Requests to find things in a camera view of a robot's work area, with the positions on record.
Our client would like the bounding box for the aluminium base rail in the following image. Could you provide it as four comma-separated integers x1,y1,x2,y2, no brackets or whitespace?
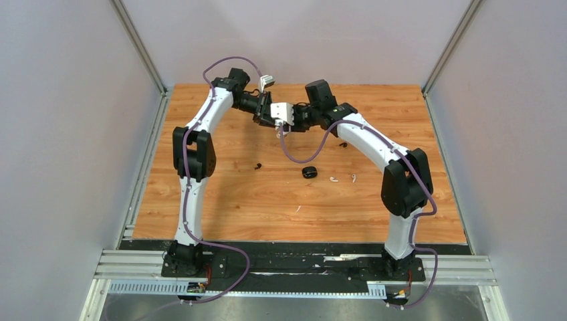
94,250,497,286

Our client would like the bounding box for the black earbud charging case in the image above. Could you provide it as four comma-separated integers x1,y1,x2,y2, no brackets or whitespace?
302,166,318,179

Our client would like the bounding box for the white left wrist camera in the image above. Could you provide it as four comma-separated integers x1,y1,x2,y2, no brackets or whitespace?
258,74,275,93

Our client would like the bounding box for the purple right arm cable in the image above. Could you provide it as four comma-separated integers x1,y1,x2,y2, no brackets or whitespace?
277,119,440,310

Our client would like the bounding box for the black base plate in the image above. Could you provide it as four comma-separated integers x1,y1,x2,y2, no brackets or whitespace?
119,240,471,294

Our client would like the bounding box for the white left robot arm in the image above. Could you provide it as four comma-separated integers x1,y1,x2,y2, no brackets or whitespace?
165,68,275,276

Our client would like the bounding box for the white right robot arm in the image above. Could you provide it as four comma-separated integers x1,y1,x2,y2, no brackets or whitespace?
287,80,437,280

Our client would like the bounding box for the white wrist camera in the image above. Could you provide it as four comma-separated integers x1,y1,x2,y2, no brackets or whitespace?
270,102,294,126
258,74,275,93

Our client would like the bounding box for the left aluminium frame post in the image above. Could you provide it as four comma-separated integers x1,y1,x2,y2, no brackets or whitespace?
109,0,168,96

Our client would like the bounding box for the white slotted cable duct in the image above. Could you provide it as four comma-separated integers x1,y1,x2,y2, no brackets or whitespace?
107,282,387,300

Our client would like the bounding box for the aluminium frame post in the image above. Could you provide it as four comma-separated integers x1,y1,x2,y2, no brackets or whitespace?
109,0,168,96
421,0,485,98

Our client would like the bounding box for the right aluminium frame post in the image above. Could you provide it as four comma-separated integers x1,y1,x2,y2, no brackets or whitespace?
421,0,485,98

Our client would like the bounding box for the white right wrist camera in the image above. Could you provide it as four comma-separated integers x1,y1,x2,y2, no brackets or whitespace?
270,102,294,126

